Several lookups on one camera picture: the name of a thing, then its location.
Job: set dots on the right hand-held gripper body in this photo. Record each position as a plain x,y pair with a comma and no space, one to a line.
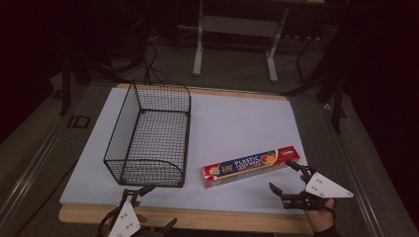
324,189

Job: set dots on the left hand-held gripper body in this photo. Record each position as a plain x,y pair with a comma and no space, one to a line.
125,220

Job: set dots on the red blue plastic wrap box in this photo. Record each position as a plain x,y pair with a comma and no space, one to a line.
250,166

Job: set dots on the person's left hand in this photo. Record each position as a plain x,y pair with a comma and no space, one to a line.
142,218

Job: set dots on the person's right hand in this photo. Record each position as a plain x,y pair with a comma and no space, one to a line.
318,219

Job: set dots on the white table sheet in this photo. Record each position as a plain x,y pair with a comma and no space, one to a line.
237,125

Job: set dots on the black metal stand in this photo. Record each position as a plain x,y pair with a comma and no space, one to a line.
336,102

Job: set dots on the white metal desk frame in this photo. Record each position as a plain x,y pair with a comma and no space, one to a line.
273,56

